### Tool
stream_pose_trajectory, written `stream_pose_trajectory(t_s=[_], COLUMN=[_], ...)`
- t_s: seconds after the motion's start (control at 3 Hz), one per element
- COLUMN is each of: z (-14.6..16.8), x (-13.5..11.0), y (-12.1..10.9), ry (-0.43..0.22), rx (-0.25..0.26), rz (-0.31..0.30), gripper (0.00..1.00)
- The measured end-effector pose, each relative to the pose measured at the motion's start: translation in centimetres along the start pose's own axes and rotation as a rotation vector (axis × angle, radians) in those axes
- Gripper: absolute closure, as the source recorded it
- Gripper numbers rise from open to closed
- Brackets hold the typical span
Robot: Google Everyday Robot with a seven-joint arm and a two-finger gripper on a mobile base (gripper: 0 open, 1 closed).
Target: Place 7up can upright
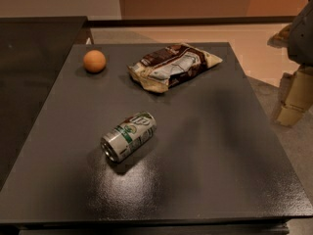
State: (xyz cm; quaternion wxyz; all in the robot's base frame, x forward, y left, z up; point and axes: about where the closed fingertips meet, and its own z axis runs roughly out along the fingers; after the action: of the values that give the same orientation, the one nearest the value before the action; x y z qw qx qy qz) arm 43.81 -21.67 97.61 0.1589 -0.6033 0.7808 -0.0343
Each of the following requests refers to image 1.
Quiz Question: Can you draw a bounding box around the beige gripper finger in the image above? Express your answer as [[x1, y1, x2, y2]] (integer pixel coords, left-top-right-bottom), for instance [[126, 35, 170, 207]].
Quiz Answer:
[[267, 24, 291, 48], [273, 66, 313, 126]]

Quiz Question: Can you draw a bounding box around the green silver 7up can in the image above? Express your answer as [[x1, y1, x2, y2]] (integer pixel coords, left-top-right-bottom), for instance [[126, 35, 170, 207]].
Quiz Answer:
[[101, 112, 157, 163]]

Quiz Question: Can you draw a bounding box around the brown white snack bag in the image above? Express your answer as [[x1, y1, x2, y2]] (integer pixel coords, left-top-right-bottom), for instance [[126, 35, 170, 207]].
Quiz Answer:
[[127, 43, 223, 93]]

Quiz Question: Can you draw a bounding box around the orange ball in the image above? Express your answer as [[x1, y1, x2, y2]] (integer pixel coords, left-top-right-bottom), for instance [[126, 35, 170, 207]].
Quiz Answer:
[[83, 50, 107, 73]]

